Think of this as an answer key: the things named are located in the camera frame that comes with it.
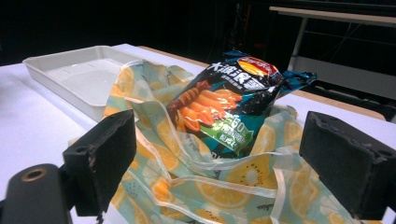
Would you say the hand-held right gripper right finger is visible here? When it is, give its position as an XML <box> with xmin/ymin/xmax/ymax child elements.
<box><xmin>299</xmin><ymin>110</ymin><xmax>396</xmax><ymax>221</ymax></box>

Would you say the white plastic tray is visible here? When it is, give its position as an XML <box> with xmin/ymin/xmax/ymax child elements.
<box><xmin>22</xmin><ymin>45</ymin><xmax>145</xmax><ymax>123</ymax></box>

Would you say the orange fruit print cloth bag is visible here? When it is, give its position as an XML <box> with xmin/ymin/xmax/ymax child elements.
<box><xmin>103</xmin><ymin>59</ymin><xmax>383</xmax><ymax>224</ymax></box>

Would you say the white metal stand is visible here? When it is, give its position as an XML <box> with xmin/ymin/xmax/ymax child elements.
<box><xmin>269</xmin><ymin>5</ymin><xmax>396</xmax><ymax>101</ymax></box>

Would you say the dark blue snack bag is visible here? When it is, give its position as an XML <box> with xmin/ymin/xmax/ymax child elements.
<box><xmin>166</xmin><ymin>50</ymin><xmax>318</xmax><ymax>160</ymax></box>

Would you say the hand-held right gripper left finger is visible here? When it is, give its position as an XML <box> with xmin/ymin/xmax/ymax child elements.
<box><xmin>62</xmin><ymin>108</ymin><xmax>137</xmax><ymax>217</ymax></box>

